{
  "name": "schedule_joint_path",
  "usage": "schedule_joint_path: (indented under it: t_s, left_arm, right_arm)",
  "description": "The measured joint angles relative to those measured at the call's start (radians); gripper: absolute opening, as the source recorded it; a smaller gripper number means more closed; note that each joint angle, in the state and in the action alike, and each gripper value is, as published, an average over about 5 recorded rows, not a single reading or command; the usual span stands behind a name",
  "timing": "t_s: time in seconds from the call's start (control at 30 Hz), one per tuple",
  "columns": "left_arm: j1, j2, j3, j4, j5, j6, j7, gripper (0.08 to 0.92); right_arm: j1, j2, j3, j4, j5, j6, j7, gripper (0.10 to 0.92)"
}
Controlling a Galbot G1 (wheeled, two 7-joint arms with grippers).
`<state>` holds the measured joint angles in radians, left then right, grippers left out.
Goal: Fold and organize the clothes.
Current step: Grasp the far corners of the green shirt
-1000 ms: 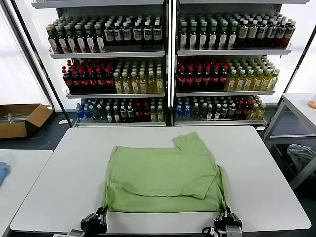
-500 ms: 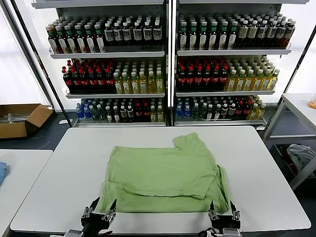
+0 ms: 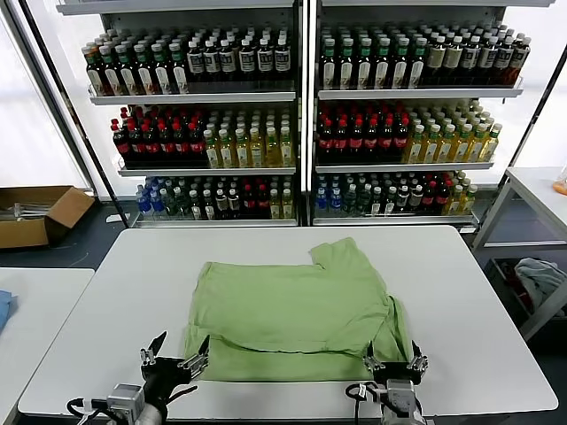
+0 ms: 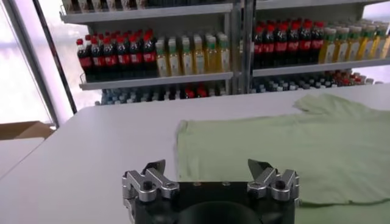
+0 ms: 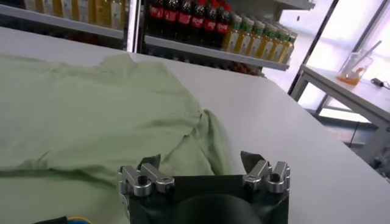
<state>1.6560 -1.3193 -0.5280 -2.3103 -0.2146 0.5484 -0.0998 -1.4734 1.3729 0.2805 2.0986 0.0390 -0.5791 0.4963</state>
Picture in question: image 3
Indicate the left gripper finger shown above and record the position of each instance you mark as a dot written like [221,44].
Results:
[148,356]
[195,363]

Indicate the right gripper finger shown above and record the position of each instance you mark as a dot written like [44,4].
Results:
[420,363]
[373,362]

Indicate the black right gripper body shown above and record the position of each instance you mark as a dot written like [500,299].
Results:
[398,372]

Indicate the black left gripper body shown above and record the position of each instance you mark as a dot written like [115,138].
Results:
[166,374]

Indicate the green polo shirt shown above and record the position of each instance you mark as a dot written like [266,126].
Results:
[288,305]

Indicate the black storage crate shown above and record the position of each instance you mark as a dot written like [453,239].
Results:
[502,283]

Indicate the grey cloth pile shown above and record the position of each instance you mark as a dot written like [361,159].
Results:
[538,276]

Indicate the blue folded cloth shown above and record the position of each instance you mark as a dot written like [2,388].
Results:
[6,310]

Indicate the blue water bottle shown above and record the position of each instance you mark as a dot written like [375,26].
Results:
[322,203]
[143,203]
[156,203]
[336,203]

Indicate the clear water bottle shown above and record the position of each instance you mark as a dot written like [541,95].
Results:
[364,203]
[182,204]
[170,204]
[351,203]

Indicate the white-cap dark drink bottle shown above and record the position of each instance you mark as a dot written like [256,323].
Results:
[195,206]
[403,199]
[221,204]
[234,204]
[390,203]
[208,206]
[377,203]
[416,199]

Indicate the red-cap cola bottle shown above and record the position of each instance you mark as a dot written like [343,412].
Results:
[341,144]
[135,148]
[442,199]
[325,144]
[401,144]
[180,148]
[371,144]
[249,204]
[165,148]
[355,144]
[196,148]
[386,144]
[150,148]
[262,204]
[120,148]
[429,200]

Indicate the yellow juice bottle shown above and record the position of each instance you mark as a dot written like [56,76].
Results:
[226,152]
[288,206]
[272,152]
[477,148]
[212,152]
[447,148]
[463,148]
[468,201]
[491,148]
[242,152]
[432,148]
[275,206]
[256,152]
[287,152]
[454,201]
[416,148]

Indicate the brown cardboard box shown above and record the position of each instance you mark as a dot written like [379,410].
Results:
[26,232]

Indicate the metal parts bundle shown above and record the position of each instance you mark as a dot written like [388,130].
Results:
[26,210]

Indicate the grey-framed side table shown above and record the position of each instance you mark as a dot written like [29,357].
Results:
[531,186]

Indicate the orange-filled clear container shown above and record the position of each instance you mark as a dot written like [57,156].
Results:
[561,186]

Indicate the grey metal shelf unit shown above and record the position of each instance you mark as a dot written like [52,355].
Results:
[195,97]
[416,93]

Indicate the green-label dark tea bottle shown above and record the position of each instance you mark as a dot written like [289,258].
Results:
[144,77]
[162,77]
[330,66]
[365,66]
[401,66]
[418,66]
[109,75]
[180,77]
[126,77]
[347,66]
[383,66]

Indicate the orange-label dark tea bottle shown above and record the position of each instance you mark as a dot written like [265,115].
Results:
[94,75]

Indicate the navy-label dark drink bottle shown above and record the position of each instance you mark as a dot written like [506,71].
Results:
[195,59]
[247,59]
[489,57]
[282,59]
[227,59]
[472,57]
[505,57]
[265,59]
[212,59]

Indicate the beige-label dark drink bottle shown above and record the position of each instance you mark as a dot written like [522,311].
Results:
[454,57]
[437,57]

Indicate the navy-label red drink bottle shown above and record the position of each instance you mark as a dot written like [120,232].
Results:
[520,57]

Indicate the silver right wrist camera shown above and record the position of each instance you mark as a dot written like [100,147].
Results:
[401,394]

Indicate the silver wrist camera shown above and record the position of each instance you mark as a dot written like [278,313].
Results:
[125,397]
[401,394]

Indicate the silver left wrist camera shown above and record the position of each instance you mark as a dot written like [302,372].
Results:
[125,397]

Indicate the black window frame post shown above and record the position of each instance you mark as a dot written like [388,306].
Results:
[528,133]
[69,110]

